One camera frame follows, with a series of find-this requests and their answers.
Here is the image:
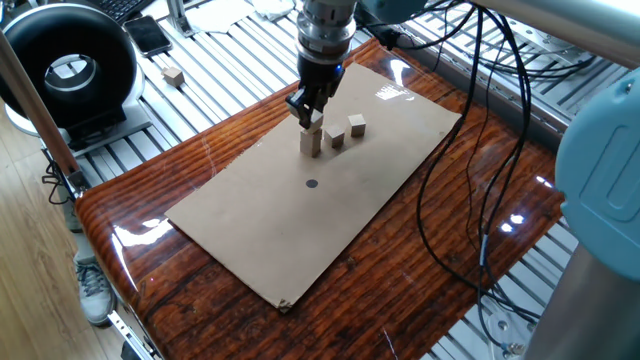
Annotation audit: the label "black keyboard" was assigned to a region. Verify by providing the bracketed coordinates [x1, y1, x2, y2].
[87, 0, 156, 24]

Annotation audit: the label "white paper sheet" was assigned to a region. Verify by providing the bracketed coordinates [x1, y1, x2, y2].
[187, 0, 256, 35]

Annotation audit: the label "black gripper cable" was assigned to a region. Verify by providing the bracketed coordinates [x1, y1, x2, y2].
[414, 0, 556, 351]

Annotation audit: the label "short aluminium profile post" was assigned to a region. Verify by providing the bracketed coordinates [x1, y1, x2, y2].
[166, 0, 195, 39]

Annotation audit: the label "grey aluminium frame beam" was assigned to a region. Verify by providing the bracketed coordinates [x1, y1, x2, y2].
[394, 37, 616, 176]

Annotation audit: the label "grey trouser leg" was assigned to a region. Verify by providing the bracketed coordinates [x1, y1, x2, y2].
[57, 184, 97, 266]

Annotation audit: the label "silver slide rail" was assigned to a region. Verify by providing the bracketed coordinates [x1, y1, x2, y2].
[107, 309, 164, 360]

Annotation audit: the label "black cables along beam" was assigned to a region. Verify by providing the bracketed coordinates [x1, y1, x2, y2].
[469, 47, 599, 84]

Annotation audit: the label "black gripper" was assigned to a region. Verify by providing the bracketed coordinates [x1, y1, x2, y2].
[284, 52, 346, 132]

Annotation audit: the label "black ring-shaped device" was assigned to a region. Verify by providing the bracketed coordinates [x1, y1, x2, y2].
[0, 3, 151, 151]

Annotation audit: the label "white crumpled cloth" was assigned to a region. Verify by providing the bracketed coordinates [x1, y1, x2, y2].
[252, 0, 296, 21]

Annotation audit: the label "glossy brown wooden board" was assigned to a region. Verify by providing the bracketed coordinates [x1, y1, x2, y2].
[74, 38, 566, 360]

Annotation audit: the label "grey sneaker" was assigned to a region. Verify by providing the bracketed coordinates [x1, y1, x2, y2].
[74, 259, 117, 327]

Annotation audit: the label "black smartphone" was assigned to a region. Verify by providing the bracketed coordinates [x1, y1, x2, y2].
[123, 14, 174, 58]

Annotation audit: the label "brown cardboard sheet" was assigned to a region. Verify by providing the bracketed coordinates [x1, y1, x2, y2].
[164, 62, 462, 314]

